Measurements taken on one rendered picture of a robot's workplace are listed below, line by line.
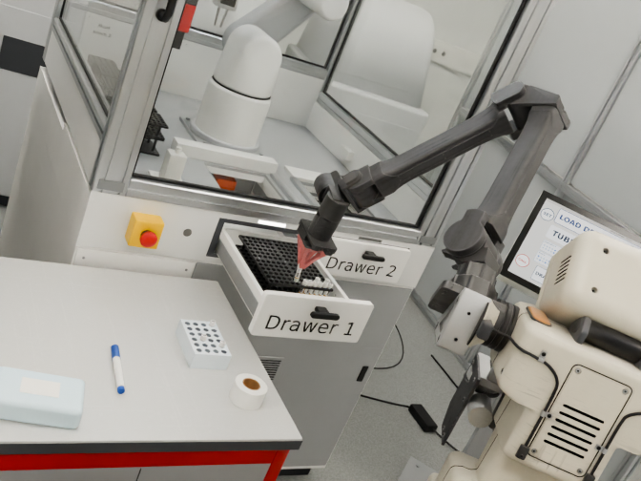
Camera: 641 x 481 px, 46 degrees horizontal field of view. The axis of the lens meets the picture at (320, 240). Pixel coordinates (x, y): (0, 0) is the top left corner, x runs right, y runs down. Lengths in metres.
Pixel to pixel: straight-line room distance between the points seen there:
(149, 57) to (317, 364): 1.08
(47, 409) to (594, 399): 0.89
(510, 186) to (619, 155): 1.95
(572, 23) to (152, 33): 2.54
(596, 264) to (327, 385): 1.29
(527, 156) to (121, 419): 0.90
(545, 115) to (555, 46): 2.33
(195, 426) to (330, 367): 0.94
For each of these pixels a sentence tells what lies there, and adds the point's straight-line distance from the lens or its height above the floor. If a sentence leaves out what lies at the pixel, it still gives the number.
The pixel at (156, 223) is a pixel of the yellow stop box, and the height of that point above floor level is 0.91.
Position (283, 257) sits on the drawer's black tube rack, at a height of 0.90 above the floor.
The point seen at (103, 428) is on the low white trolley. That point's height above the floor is 0.76.
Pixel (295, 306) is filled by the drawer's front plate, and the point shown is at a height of 0.90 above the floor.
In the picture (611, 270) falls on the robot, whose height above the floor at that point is 1.35.
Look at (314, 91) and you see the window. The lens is 1.86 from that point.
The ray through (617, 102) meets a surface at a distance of 3.48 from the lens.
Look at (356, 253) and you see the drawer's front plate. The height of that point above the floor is 0.90.
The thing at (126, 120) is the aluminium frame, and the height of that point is 1.13.
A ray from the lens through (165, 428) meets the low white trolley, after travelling 1.45.
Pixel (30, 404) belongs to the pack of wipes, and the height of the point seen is 0.80.
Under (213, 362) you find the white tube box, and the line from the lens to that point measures 1.62.
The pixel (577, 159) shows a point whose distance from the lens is 3.52.
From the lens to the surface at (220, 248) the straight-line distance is 1.90.
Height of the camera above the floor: 1.67
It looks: 22 degrees down
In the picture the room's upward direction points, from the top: 23 degrees clockwise
